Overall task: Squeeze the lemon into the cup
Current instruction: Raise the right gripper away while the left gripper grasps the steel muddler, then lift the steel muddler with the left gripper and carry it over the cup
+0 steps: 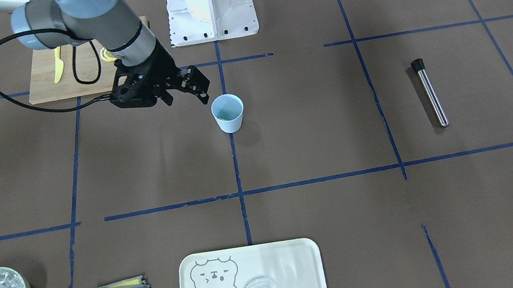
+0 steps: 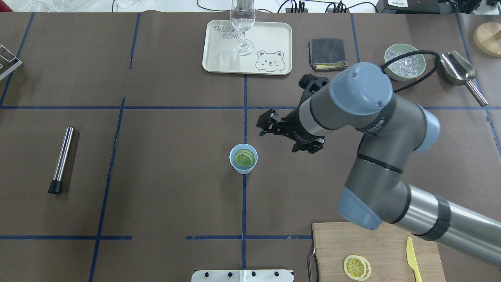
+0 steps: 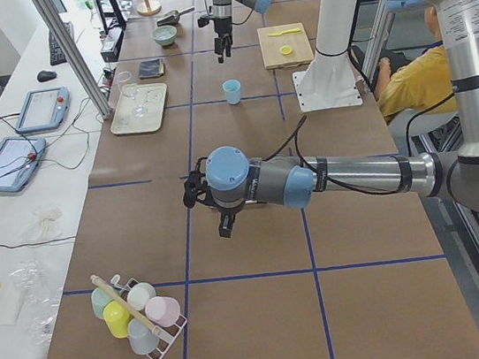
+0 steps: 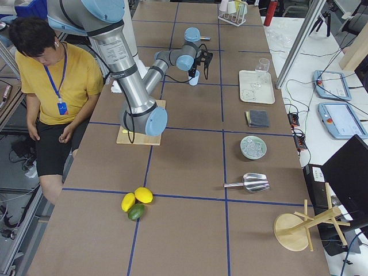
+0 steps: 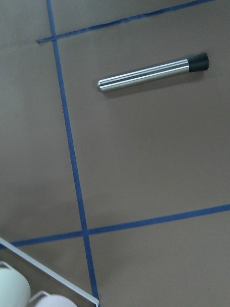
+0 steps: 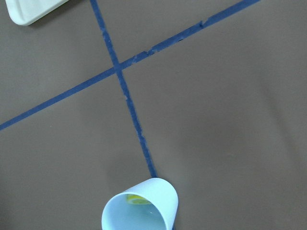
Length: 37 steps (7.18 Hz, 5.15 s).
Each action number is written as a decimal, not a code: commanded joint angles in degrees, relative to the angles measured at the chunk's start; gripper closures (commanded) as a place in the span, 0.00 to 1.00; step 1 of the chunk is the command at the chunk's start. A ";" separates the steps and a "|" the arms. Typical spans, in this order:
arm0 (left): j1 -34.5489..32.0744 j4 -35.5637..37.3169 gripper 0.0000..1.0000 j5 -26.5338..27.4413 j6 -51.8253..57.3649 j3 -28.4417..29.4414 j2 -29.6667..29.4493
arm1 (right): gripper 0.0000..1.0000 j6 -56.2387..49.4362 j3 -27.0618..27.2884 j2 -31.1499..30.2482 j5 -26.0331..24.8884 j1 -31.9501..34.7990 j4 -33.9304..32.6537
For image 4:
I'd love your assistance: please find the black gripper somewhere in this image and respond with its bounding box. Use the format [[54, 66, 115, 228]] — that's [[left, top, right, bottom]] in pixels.
[[188, 49, 213, 80]]

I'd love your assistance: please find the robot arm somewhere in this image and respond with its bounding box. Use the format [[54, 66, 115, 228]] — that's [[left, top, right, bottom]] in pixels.
[[47, 1, 167, 136], [143, 27, 213, 94]]

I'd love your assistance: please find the light blue cup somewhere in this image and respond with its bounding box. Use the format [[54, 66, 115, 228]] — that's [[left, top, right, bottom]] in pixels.
[[188, 70, 200, 86]]

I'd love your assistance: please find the pink cup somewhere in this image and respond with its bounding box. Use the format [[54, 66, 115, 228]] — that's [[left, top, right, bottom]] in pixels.
[[219, 0, 228, 13]]

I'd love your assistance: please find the yellow lemon at edge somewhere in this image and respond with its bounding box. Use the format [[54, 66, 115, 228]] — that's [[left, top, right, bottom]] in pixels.
[[121, 193, 136, 212]]

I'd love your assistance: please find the cream bear tray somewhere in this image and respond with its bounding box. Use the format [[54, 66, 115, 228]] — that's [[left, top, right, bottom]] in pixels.
[[239, 70, 275, 105]]

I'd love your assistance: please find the clear wine glass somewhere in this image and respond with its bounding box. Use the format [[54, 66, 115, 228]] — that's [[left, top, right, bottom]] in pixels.
[[255, 58, 270, 87]]

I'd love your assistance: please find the grey folded cloth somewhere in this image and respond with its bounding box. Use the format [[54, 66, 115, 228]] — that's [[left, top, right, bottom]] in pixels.
[[245, 110, 270, 128]]

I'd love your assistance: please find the green bowl of ice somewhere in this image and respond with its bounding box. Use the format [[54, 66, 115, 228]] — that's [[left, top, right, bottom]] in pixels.
[[240, 136, 267, 160]]

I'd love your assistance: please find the wooden cutting board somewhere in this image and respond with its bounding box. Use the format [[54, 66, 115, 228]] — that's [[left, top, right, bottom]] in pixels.
[[116, 99, 168, 145]]

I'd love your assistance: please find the black power strip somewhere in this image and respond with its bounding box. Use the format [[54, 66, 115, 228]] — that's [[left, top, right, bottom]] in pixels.
[[287, 113, 308, 152]]

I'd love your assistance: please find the steel ice scoop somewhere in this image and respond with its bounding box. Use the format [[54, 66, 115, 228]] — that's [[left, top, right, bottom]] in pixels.
[[224, 172, 270, 193]]

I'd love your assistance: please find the upper teach pendant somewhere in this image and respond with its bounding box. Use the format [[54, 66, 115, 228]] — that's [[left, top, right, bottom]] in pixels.
[[312, 70, 352, 101]]

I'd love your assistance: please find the teach pendant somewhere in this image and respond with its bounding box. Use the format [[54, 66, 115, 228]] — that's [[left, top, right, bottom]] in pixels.
[[317, 103, 367, 140], [312, 70, 352, 101]]

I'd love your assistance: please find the seated person yellow shirt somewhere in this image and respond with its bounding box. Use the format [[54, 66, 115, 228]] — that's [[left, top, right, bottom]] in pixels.
[[9, 17, 104, 204]]

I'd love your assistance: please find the lower teach pendant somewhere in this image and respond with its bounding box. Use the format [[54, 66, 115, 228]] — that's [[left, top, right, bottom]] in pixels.
[[317, 103, 367, 140]]

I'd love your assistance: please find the black monitor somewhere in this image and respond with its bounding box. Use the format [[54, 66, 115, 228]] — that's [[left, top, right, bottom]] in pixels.
[[321, 135, 367, 231]]

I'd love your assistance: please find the white wire cup rack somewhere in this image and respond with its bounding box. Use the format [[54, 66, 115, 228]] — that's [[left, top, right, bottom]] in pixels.
[[218, 0, 246, 26]]

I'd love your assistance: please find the aluminium frame post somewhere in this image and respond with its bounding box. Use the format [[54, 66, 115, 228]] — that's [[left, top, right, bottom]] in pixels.
[[275, 0, 326, 89]]

